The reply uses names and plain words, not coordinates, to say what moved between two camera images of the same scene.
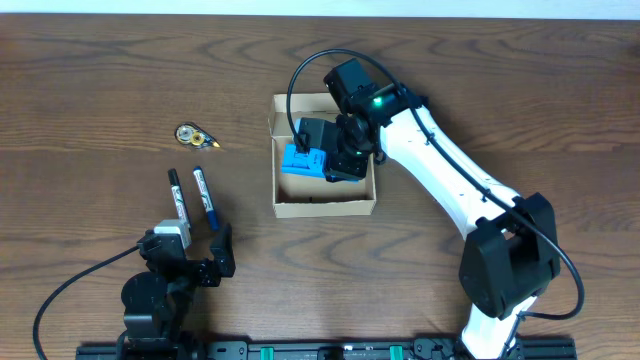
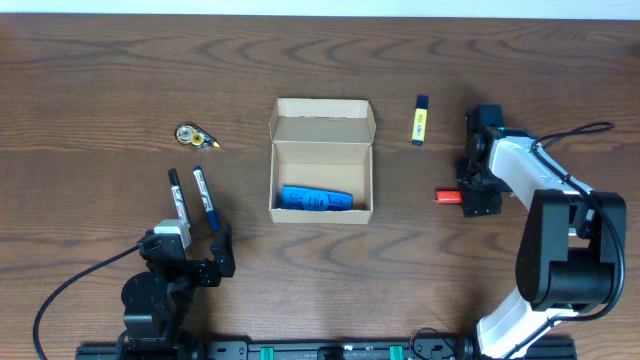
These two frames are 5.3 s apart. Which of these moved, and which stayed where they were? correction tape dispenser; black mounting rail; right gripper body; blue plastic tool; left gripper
Moved: right gripper body; blue plastic tool
Stayed: correction tape dispenser; left gripper; black mounting rail
